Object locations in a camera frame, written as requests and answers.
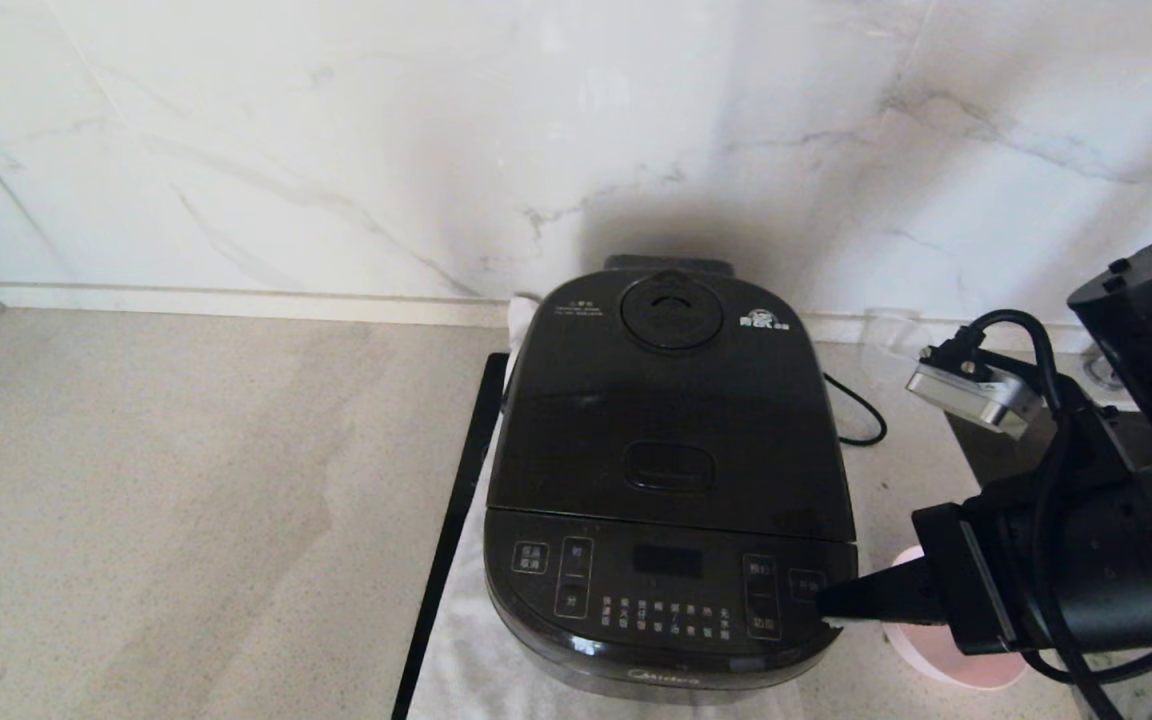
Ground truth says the black power cord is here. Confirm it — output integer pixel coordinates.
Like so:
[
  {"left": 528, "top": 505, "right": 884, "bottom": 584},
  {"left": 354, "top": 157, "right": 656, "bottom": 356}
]
[{"left": 823, "top": 372, "right": 887, "bottom": 447}]

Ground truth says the black rice cooker lid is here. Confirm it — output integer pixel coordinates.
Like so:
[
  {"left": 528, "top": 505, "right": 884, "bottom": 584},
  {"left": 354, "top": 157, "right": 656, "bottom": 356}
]
[{"left": 488, "top": 257, "right": 857, "bottom": 544}]

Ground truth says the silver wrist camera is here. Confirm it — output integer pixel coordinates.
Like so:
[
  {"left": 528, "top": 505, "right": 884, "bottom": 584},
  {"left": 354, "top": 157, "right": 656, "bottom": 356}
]
[{"left": 904, "top": 345, "right": 1045, "bottom": 441}]

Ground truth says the pink bowl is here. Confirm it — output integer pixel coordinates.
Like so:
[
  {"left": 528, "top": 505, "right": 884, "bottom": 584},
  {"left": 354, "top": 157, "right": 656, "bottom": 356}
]
[{"left": 884, "top": 545, "right": 1029, "bottom": 692}]

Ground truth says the white towel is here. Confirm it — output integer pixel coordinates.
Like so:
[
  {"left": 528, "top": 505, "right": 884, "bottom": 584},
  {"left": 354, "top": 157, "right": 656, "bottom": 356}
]
[{"left": 406, "top": 295, "right": 807, "bottom": 720}]

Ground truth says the clear plastic measuring cup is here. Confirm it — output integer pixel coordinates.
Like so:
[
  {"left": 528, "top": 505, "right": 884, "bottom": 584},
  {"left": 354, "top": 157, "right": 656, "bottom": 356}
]
[{"left": 861, "top": 308, "right": 937, "bottom": 386}]

